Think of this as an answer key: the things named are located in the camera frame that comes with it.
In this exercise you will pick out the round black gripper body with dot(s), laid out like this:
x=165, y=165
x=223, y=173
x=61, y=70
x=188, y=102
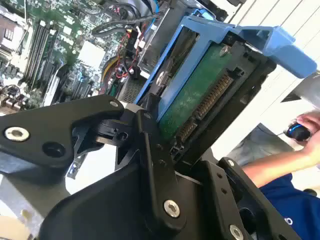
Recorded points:
x=107, y=207

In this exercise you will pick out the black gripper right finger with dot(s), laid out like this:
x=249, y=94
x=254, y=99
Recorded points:
x=245, y=187

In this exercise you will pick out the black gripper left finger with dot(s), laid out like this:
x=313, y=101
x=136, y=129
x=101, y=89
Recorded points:
x=50, y=117

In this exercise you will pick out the hard disk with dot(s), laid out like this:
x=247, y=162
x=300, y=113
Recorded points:
x=200, y=82

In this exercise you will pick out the person's right hand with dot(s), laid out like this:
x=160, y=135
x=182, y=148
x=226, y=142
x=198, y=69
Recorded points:
x=316, y=140

